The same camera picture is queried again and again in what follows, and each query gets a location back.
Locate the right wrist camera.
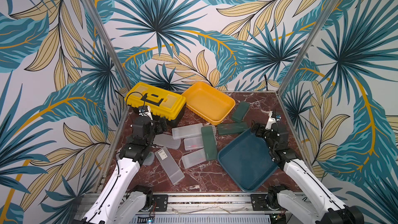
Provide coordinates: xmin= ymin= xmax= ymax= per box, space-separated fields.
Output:
xmin=265 ymin=111 xmax=281 ymax=130

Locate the yellow plastic tray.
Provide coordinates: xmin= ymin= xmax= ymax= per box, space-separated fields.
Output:
xmin=182 ymin=82 xmax=235 ymax=125

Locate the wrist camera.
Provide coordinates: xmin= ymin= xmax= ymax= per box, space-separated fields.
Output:
xmin=138 ymin=105 xmax=153 ymax=120
xmin=265 ymin=111 xmax=281 ymax=130

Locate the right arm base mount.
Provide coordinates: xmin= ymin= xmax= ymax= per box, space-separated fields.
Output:
xmin=250 ymin=194 xmax=270 ymax=211

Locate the aluminium front rail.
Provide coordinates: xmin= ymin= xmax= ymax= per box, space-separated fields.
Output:
xmin=74 ymin=192 xmax=315 ymax=224

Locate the teal plastic tray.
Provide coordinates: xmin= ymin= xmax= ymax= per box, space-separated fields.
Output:
xmin=218 ymin=129 xmax=278 ymax=192

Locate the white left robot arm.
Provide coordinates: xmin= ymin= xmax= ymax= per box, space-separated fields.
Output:
xmin=72 ymin=114 xmax=167 ymax=224

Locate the clear pencil case pink inside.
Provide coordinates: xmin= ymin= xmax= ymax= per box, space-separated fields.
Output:
xmin=184 ymin=136 xmax=204 ymax=151

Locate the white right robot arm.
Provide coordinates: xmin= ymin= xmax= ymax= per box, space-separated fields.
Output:
xmin=250 ymin=118 xmax=364 ymax=224

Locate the right aluminium frame post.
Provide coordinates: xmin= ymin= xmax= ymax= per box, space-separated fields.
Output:
xmin=276 ymin=0 xmax=339 ymax=97

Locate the left aluminium frame post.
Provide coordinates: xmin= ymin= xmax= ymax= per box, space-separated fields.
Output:
xmin=81 ymin=0 xmax=132 ymax=90

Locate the aluminium frame post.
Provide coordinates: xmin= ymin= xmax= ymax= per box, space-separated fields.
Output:
xmin=81 ymin=0 xmax=132 ymax=90
xmin=276 ymin=0 xmax=339 ymax=97

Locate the green pencil case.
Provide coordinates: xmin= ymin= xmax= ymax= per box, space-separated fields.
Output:
xmin=217 ymin=122 xmax=248 ymax=135
xmin=231 ymin=102 xmax=250 ymax=122
xmin=201 ymin=125 xmax=218 ymax=161

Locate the green pencil case back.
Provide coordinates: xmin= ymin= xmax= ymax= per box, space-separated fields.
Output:
xmin=231 ymin=102 xmax=250 ymax=122

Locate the clear pencil case labelled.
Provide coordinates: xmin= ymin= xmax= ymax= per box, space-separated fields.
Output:
xmin=154 ymin=147 xmax=184 ymax=185

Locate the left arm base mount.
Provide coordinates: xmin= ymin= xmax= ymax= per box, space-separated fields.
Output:
xmin=150 ymin=195 xmax=169 ymax=213

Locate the clear pencil case top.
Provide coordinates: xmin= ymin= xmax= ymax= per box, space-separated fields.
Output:
xmin=172 ymin=123 xmax=203 ymax=140

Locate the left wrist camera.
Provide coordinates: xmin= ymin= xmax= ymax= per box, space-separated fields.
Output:
xmin=138 ymin=105 xmax=153 ymax=120

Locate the clear pencil case far left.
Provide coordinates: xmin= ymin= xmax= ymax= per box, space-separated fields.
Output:
xmin=143 ymin=152 xmax=155 ymax=166

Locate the clear pencil case lower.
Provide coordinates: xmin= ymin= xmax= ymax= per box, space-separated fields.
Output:
xmin=181 ymin=149 xmax=206 ymax=169

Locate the yellow black toolbox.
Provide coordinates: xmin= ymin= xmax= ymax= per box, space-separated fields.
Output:
xmin=124 ymin=82 xmax=187 ymax=128

